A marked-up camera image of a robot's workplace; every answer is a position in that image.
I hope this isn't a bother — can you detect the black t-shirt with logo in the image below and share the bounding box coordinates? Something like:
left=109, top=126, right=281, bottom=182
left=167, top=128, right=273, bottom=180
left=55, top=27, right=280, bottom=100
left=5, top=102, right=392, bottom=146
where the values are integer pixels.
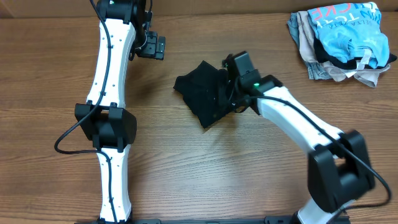
left=174, top=61, right=231, bottom=128

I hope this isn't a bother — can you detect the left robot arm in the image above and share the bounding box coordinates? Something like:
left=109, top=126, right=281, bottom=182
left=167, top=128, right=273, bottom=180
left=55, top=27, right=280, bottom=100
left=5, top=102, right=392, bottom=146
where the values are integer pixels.
left=75, top=0, right=165, bottom=223

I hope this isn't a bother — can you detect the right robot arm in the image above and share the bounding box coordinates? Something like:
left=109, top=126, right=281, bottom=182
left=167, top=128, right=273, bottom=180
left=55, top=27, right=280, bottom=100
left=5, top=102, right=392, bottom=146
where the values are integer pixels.
left=222, top=51, right=375, bottom=223

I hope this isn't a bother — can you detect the black folded garment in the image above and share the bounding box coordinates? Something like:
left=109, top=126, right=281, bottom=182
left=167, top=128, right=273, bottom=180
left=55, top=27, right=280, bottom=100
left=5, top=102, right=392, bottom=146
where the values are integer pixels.
left=313, top=38, right=397, bottom=70

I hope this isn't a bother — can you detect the light blue printed t-shirt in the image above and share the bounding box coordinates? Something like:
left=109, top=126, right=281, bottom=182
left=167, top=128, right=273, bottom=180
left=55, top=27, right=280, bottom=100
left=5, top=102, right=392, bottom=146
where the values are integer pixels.
left=307, top=2, right=390, bottom=68

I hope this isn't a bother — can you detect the beige folded garment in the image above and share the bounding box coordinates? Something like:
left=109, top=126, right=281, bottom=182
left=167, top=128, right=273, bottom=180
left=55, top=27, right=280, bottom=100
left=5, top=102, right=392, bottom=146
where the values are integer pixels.
left=297, top=11, right=391, bottom=88

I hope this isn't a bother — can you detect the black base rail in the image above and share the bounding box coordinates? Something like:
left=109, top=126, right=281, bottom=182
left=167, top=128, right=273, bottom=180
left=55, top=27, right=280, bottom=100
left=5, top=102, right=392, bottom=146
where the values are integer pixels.
left=74, top=214, right=351, bottom=224

